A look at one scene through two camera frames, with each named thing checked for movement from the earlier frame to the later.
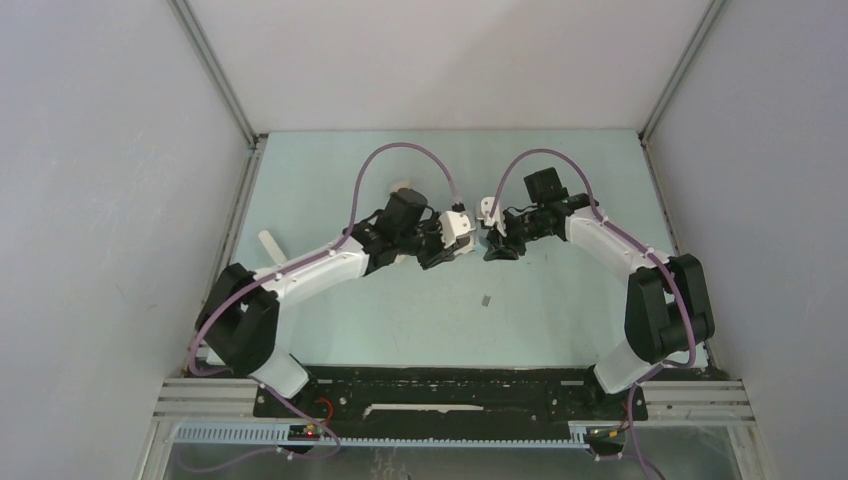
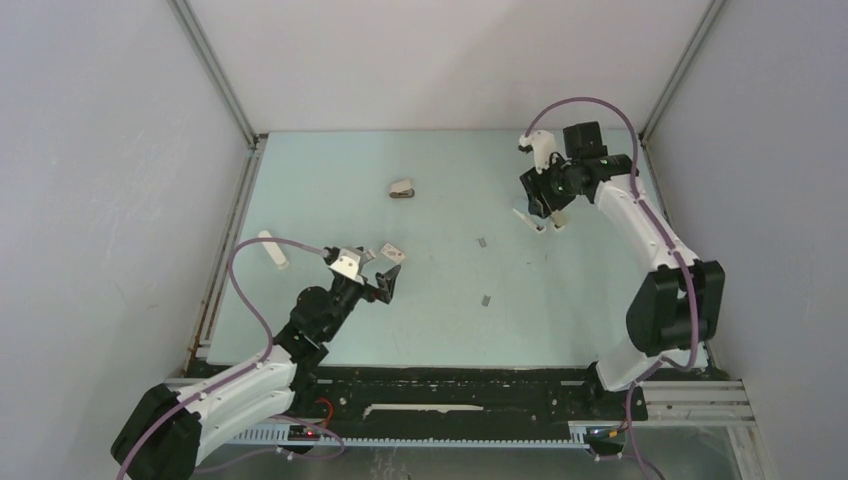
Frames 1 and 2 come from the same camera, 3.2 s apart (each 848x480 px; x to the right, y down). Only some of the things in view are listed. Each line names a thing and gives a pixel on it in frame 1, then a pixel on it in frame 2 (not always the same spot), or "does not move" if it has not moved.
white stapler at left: x=268 y=241 does not move
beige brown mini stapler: x=400 y=184 does not move
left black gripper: x=443 y=255 -> x=383 y=290
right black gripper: x=508 y=215 -> x=533 y=184
